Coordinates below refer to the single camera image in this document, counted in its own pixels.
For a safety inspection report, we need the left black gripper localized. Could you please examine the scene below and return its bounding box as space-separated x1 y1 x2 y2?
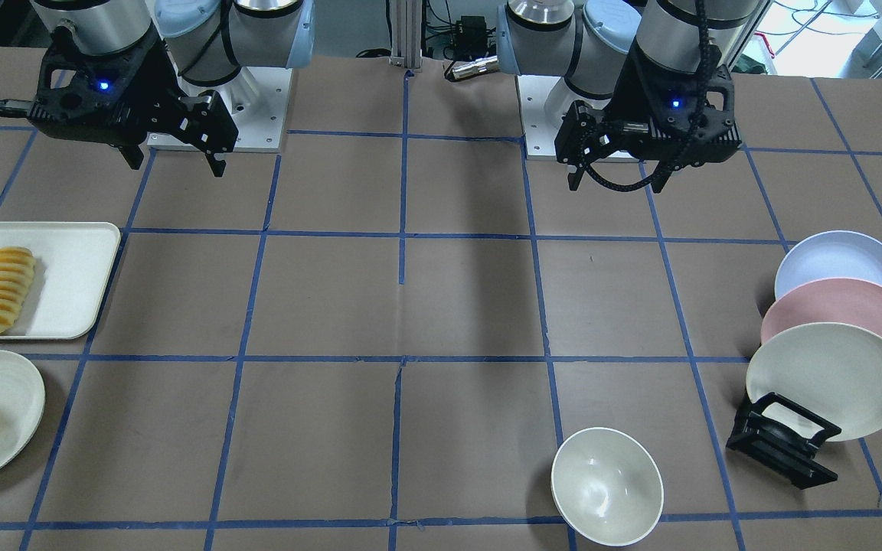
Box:
554 60 742 193

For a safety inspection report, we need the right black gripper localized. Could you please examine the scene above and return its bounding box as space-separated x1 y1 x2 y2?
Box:
0 27 238 178

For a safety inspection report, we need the striped bread loaf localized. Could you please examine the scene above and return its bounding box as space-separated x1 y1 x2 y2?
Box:
0 246 38 334

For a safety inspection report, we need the blue plate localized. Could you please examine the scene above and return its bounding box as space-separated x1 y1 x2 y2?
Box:
773 230 882 299

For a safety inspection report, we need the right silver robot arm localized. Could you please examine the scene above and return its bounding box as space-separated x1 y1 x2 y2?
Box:
0 1 315 177

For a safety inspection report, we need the pink plate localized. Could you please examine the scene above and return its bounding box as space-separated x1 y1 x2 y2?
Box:
759 278 882 344

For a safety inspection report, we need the cream plate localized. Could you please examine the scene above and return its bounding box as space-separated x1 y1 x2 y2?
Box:
745 322 882 442

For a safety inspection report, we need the black plate rack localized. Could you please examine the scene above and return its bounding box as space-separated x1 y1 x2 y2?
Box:
726 392 842 491

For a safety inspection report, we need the white rectangular tray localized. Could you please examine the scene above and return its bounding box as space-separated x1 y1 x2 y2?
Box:
0 222 120 341

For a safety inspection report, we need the silver cylinder connector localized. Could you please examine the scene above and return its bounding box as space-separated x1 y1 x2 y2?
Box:
443 55 500 83

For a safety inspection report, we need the white bowl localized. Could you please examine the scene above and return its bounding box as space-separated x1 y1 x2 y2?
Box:
550 428 665 547

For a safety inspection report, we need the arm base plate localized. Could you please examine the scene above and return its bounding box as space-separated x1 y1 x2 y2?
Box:
214 67 295 154
517 74 610 161

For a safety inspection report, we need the aluminium frame post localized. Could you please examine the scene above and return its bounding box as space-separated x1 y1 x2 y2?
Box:
387 0 426 73

